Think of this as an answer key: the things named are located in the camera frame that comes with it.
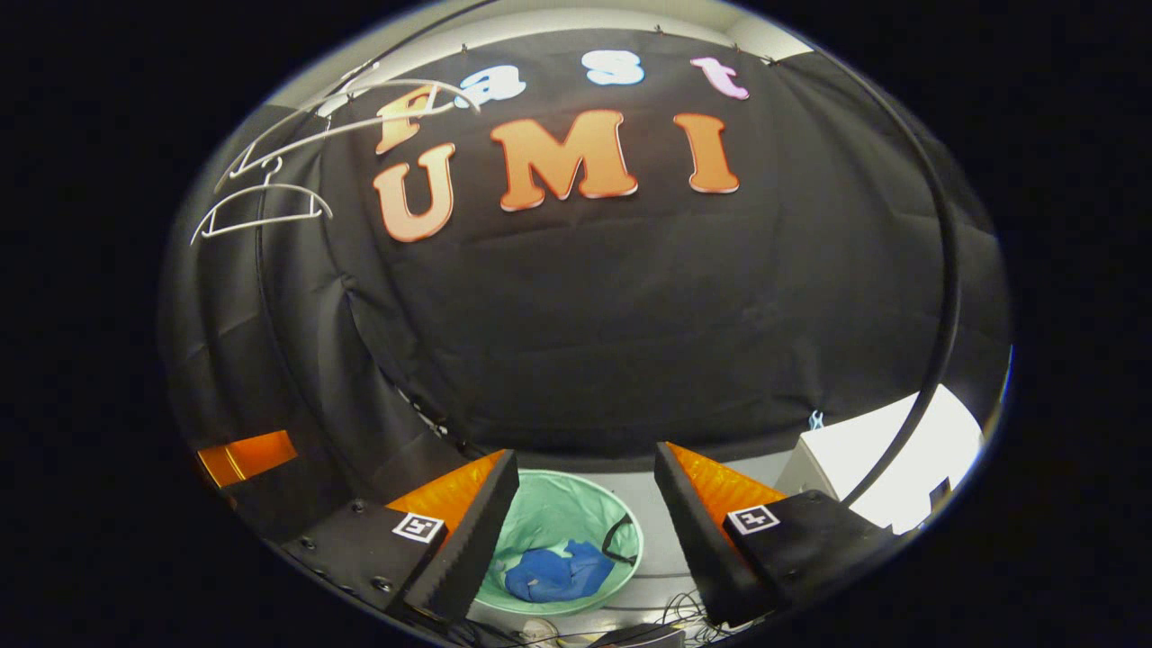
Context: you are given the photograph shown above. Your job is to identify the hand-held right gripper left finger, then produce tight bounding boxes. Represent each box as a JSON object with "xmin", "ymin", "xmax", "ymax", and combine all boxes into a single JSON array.
[{"xmin": 279, "ymin": 448, "xmax": 521, "ymax": 626}]

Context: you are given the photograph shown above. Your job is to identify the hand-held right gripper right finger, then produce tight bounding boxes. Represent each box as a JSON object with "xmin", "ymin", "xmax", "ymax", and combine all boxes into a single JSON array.
[{"xmin": 653, "ymin": 441, "xmax": 896, "ymax": 628}]

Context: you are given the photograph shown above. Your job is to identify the blue jacket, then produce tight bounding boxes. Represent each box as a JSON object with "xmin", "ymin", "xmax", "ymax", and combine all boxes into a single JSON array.
[{"xmin": 504, "ymin": 540, "xmax": 617, "ymax": 604}]

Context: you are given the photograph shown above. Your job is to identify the green laundry hamper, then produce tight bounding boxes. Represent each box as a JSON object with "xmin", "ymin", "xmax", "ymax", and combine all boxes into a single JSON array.
[{"xmin": 475, "ymin": 468, "xmax": 645, "ymax": 617}]

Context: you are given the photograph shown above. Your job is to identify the black clothes rack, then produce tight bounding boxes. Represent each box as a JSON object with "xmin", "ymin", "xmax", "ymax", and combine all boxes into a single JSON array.
[{"xmin": 252, "ymin": 0, "xmax": 962, "ymax": 507}]

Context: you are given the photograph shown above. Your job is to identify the black backdrop cloth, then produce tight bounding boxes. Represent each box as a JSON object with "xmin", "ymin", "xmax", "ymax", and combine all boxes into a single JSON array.
[{"xmin": 160, "ymin": 27, "xmax": 1013, "ymax": 541}]

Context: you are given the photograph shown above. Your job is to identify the white box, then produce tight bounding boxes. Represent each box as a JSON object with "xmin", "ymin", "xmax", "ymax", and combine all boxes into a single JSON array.
[{"xmin": 776, "ymin": 385, "xmax": 984, "ymax": 534}]

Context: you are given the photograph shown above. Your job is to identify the black cables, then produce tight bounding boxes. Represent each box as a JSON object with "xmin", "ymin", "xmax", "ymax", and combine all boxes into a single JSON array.
[{"xmin": 513, "ymin": 589, "xmax": 721, "ymax": 648}]

